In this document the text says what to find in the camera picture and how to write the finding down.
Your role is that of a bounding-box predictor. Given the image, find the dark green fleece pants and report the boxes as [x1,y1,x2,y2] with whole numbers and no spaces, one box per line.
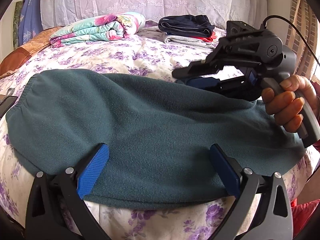
[5,69,305,210]

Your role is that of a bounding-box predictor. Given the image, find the person right hand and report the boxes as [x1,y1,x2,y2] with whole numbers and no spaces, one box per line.
[261,75,319,133]

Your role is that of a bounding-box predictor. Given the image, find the folded red garment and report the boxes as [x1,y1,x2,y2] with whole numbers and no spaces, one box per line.
[195,31,217,43]

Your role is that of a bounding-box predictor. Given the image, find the folded grey garment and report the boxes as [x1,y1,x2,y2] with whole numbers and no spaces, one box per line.
[163,34,218,49]

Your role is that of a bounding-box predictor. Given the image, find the folded black pants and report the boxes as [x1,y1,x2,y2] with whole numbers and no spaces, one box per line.
[158,15,215,37]

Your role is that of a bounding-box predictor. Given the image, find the striped beige curtain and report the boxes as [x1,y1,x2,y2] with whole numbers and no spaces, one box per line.
[285,0,318,80]

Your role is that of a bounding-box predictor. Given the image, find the folded colourful floral blanket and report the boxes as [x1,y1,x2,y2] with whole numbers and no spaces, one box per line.
[49,12,145,47]

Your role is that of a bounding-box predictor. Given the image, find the black tablet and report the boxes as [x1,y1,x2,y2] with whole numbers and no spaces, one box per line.
[0,96,18,119]

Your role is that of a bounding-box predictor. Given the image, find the brown orange pillow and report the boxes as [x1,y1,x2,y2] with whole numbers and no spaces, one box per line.
[1,27,61,79]

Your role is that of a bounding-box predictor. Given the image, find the lavender lace headboard cover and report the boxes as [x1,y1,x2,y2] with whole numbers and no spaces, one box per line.
[39,0,271,30]

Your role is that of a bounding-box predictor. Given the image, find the blue patterned cloth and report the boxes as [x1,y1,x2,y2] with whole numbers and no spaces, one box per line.
[18,0,43,46]

